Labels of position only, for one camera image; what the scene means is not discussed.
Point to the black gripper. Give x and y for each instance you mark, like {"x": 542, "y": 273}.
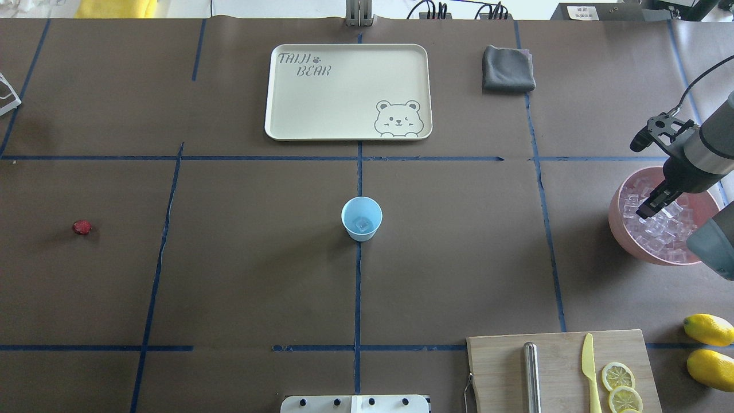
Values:
{"x": 678, "y": 174}

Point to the clear ice cube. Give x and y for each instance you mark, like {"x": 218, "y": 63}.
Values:
{"x": 363, "y": 225}

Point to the red strawberry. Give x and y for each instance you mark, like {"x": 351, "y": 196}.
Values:
{"x": 82, "y": 227}

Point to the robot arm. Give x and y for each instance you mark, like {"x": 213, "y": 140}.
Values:
{"x": 699, "y": 156}

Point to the pink bowl of ice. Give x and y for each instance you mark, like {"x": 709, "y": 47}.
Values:
{"x": 662, "y": 238}

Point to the light blue plastic cup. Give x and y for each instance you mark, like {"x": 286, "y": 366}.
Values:
{"x": 365, "y": 207}

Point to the upper whole lemon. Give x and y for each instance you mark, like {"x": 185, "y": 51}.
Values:
{"x": 709, "y": 329}

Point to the whole lemon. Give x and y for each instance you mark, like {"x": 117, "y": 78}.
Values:
{"x": 711, "y": 368}
{"x": 709, "y": 329}

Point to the lower whole lemon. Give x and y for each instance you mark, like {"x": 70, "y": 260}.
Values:
{"x": 711, "y": 368}

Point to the yellow plastic knife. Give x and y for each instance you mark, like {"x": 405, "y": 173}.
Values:
{"x": 587, "y": 366}

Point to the lemon slice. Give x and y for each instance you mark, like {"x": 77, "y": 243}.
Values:
{"x": 625, "y": 398}
{"x": 616, "y": 375}

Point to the folded grey cloth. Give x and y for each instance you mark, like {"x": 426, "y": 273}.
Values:
{"x": 507, "y": 70}

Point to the wooden cutting board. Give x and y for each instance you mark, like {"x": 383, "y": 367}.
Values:
{"x": 497, "y": 364}

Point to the cream bear serving tray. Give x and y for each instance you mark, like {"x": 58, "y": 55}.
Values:
{"x": 348, "y": 92}

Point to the yellow cloth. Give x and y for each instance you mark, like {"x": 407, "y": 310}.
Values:
{"x": 116, "y": 9}

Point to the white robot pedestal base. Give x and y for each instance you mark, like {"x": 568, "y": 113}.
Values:
{"x": 357, "y": 403}

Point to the white wire cup rack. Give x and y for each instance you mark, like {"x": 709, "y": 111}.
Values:
{"x": 10, "y": 99}

